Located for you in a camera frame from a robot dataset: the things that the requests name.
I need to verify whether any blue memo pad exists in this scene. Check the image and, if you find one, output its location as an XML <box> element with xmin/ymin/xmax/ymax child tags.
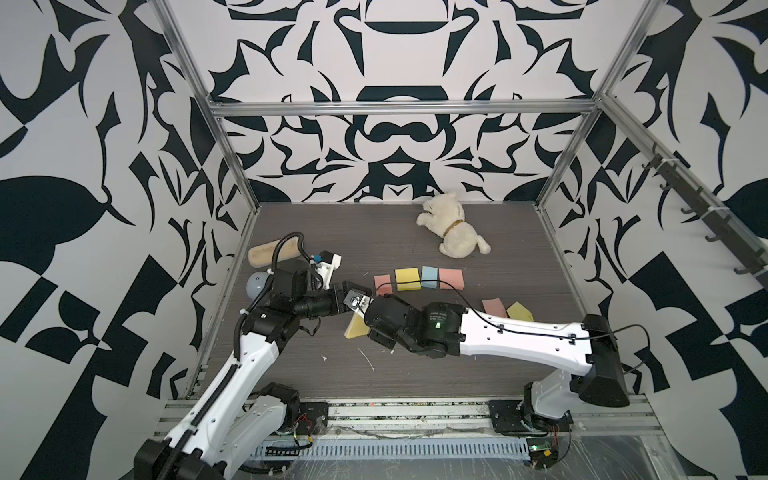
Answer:
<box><xmin>421</xmin><ymin>266</ymin><xmax>439</xmax><ymax>289</ymax></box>

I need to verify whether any pink memo pad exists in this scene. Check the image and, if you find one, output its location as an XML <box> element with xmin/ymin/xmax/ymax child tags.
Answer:
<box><xmin>438</xmin><ymin>268</ymin><xmax>465</xmax><ymax>291</ymax></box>

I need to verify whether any yellow memo pad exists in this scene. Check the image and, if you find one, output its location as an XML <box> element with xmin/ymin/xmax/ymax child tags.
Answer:
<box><xmin>395</xmin><ymin>268</ymin><xmax>422</xmax><ymax>291</ymax></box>

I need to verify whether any torn pink memo page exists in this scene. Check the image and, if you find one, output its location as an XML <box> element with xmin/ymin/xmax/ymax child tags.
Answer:
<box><xmin>482</xmin><ymin>298</ymin><xmax>508</xmax><ymax>318</ymax></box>

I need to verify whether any torn yellow memo page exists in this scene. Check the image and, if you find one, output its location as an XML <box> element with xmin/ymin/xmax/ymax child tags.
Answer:
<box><xmin>506</xmin><ymin>302</ymin><xmax>534</xmax><ymax>322</ymax></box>

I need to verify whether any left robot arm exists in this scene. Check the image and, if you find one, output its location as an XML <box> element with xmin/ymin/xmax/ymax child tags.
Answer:
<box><xmin>133</xmin><ymin>270</ymin><xmax>362</xmax><ymax>479</ymax></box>

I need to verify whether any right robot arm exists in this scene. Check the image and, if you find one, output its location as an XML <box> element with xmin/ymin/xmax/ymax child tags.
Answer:
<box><xmin>350</xmin><ymin>294</ymin><xmax>629</xmax><ymax>420</ymax></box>

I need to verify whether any grey round speaker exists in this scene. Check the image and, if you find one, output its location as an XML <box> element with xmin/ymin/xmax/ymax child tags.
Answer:
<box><xmin>246</xmin><ymin>271</ymin><xmax>270</xmax><ymax>300</ymax></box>

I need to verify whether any white plush dog toy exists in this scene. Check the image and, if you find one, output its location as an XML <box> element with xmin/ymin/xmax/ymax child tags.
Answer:
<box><xmin>416</xmin><ymin>192</ymin><xmax>492</xmax><ymax>259</ymax></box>

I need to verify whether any small circuit board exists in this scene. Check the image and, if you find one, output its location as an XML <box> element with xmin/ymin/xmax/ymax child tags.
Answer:
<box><xmin>526</xmin><ymin>438</ymin><xmax>559</xmax><ymax>471</ymax></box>

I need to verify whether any black corrugated cable hose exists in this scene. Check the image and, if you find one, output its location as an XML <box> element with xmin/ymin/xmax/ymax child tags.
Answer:
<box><xmin>161</xmin><ymin>231</ymin><xmax>319</xmax><ymax>480</ymax></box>

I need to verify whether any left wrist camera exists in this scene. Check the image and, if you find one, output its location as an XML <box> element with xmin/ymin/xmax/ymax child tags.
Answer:
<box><xmin>312</xmin><ymin>251</ymin><xmax>341</xmax><ymax>290</ymax></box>

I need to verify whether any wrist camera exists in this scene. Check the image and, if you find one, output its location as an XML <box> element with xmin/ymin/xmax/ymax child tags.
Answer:
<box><xmin>344</xmin><ymin>289</ymin><xmax>372</xmax><ymax>317</ymax></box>
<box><xmin>312</xmin><ymin>251</ymin><xmax>341</xmax><ymax>290</ymax></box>

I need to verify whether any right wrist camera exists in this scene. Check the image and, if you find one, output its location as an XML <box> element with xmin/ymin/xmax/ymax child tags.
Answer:
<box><xmin>344</xmin><ymin>289</ymin><xmax>372</xmax><ymax>317</ymax></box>

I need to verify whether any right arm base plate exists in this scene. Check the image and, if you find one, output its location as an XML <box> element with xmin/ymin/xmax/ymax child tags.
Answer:
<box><xmin>487</xmin><ymin>400</ymin><xmax>573</xmax><ymax>437</ymax></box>

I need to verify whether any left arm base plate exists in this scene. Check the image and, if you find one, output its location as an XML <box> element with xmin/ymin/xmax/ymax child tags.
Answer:
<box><xmin>276</xmin><ymin>401</ymin><xmax>330</xmax><ymax>436</ymax></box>

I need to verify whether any black wall hook rack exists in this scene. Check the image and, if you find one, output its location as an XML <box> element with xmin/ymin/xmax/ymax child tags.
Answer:
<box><xmin>643</xmin><ymin>142</ymin><xmax>767</xmax><ymax>290</ymax></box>

